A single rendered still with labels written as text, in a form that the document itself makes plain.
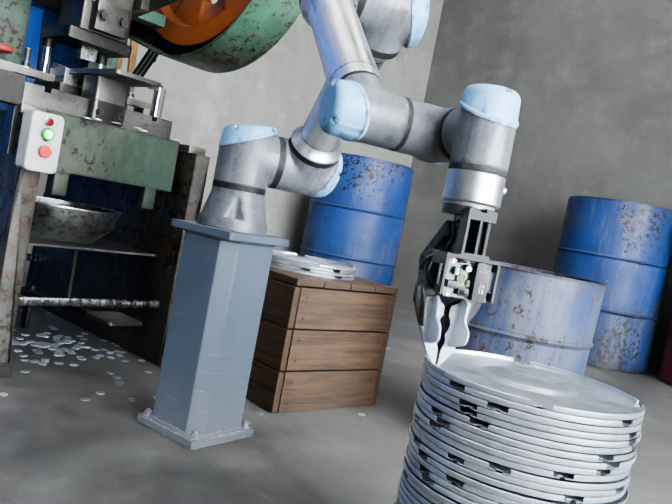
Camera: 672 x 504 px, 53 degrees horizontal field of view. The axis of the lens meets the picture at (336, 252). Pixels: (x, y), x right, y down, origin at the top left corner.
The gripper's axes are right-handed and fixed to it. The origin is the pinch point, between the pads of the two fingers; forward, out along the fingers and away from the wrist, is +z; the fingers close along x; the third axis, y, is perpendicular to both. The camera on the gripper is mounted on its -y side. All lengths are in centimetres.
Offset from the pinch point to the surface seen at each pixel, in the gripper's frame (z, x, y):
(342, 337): 16, 5, -91
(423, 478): 15.4, 0.1, 4.4
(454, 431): 7.6, 1.4, 8.3
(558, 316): -2, 49, -62
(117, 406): 36, -48, -70
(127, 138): -26, -61, -102
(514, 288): -7, 38, -64
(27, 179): -11, -77, -80
